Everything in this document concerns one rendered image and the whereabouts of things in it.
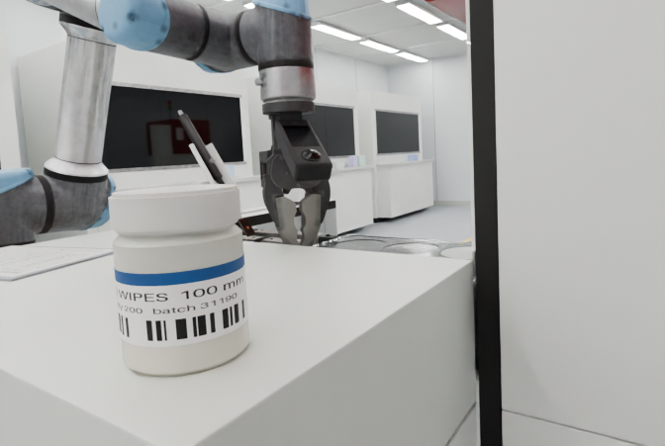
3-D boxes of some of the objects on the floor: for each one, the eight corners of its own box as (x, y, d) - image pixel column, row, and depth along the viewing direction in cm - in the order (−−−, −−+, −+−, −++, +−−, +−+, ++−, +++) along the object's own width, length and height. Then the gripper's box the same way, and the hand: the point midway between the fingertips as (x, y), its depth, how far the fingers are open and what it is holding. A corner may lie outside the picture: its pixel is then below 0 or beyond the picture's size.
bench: (436, 209, 856) (433, 96, 838) (391, 223, 708) (385, 87, 690) (383, 208, 917) (379, 103, 899) (331, 221, 769) (325, 96, 751)
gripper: (310, 107, 71) (317, 247, 73) (248, 108, 68) (258, 254, 70) (328, 100, 63) (335, 258, 64) (259, 101, 60) (270, 267, 62)
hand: (300, 251), depth 64 cm, fingers closed
